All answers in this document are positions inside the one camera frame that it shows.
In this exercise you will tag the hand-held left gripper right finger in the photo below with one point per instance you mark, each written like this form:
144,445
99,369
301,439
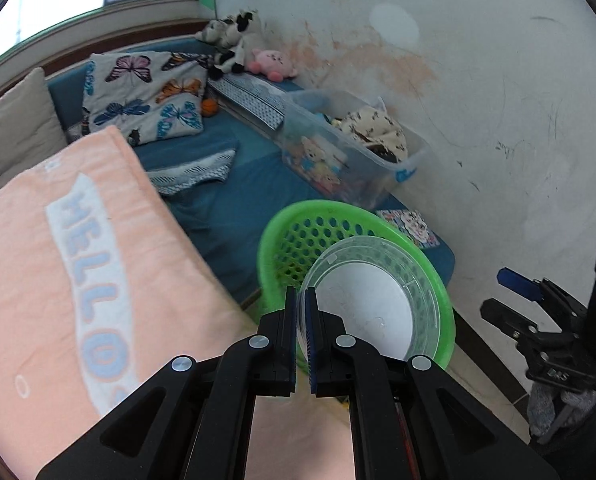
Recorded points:
312,355

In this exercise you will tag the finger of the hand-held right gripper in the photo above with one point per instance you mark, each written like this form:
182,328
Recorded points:
517,282
502,315

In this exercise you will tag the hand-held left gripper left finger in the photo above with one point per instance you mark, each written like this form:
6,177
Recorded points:
290,355

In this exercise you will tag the clear round plastic container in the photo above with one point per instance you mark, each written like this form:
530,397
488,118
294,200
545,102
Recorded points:
367,310

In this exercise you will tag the green plastic basket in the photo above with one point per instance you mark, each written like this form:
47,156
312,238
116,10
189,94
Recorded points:
288,225

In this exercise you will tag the person's right forearm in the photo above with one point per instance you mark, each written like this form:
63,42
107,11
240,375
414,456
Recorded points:
592,430

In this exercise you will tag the person's right hand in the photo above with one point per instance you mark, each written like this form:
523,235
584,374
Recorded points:
542,405

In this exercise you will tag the floral pouch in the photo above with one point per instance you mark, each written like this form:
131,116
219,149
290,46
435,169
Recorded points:
410,225

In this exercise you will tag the blue sofa bed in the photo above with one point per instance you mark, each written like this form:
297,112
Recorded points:
238,190

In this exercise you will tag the clear plastic storage bin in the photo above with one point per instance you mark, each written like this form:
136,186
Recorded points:
318,160

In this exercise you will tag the grey patterned cloth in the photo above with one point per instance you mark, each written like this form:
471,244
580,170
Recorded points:
198,170

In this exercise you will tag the cream patterned cloth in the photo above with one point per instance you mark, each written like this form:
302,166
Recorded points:
372,125

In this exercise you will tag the small orange ball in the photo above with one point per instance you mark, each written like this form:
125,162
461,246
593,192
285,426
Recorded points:
209,107

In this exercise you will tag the grey patterned folded cushion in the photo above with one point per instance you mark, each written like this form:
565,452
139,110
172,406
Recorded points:
248,95

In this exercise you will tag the pink printed blanket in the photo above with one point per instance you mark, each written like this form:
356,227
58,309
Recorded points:
28,260

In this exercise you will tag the pink plush toy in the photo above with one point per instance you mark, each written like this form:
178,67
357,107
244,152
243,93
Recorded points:
273,62

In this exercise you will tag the butterfly print pillow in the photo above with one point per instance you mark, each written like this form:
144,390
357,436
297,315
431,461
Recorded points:
138,95

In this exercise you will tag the black white cow plush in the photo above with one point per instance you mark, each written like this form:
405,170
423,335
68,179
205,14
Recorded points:
240,50

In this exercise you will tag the grey white plush toy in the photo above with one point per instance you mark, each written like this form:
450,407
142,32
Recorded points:
213,30

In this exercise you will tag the beige pillow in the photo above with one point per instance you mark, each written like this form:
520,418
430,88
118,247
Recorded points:
18,125

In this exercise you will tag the window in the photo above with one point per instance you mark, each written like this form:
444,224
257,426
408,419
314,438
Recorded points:
53,5

